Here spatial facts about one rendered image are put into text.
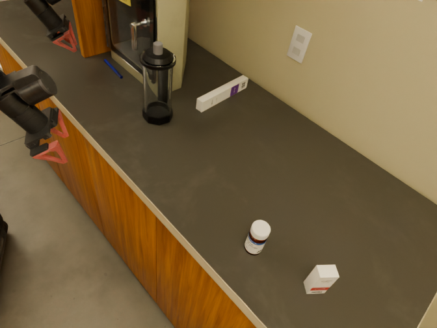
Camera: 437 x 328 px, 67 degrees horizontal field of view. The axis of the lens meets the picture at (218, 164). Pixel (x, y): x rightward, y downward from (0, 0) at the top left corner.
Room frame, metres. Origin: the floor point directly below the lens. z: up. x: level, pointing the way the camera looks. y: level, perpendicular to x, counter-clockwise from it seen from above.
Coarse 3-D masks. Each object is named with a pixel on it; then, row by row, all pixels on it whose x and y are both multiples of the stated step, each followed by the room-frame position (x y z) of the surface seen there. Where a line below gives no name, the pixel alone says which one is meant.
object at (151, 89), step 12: (144, 72) 0.84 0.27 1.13; (156, 72) 0.83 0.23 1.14; (168, 72) 0.86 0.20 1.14; (144, 84) 0.85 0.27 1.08; (156, 84) 0.83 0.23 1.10; (168, 84) 0.86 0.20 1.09; (144, 96) 0.85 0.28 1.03; (156, 96) 0.83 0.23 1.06; (168, 96) 0.86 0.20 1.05; (144, 108) 0.85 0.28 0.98; (156, 108) 0.83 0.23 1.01; (168, 108) 0.86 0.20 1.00
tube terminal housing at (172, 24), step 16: (160, 0) 0.99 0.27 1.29; (176, 0) 1.04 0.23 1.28; (160, 16) 0.99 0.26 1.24; (176, 16) 1.04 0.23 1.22; (160, 32) 0.99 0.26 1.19; (176, 32) 1.04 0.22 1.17; (176, 48) 1.05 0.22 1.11; (128, 64) 1.10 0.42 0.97; (176, 64) 1.05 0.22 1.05; (176, 80) 1.05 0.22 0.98
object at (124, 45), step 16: (112, 0) 1.13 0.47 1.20; (144, 0) 1.01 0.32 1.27; (112, 16) 1.14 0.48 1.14; (128, 16) 1.07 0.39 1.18; (144, 16) 1.01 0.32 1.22; (112, 32) 1.14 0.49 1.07; (128, 32) 1.07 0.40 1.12; (144, 32) 1.01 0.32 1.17; (112, 48) 1.15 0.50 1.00; (128, 48) 1.08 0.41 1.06; (144, 48) 1.01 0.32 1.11
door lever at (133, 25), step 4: (144, 20) 1.00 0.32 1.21; (132, 24) 0.97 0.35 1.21; (136, 24) 0.97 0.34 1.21; (140, 24) 0.99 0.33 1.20; (144, 24) 1.00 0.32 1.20; (132, 28) 0.97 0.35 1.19; (136, 28) 0.97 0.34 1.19; (132, 32) 0.97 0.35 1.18; (136, 32) 0.97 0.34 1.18; (132, 36) 0.97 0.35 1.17; (136, 36) 0.97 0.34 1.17; (132, 40) 0.97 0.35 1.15; (136, 40) 0.97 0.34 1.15; (132, 44) 0.97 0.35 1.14; (136, 44) 0.97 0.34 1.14; (132, 48) 0.97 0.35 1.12; (136, 48) 0.97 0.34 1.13
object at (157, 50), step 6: (156, 42) 0.88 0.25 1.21; (150, 48) 0.89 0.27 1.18; (156, 48) 0.86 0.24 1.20; (162, 48) 0.88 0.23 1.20; (144, 54) 0.86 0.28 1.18; (150, 54) 0.86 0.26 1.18; (156, 54) 0.86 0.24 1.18; (162, 54) 0.87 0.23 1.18; (168, 54) 0.88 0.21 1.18; (144, 60) 0.84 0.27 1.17; (150, 60) 0.84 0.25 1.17; (156, 60) 0.84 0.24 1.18; (162, 60) 0.85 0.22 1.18; (168, 60) 0.86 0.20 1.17
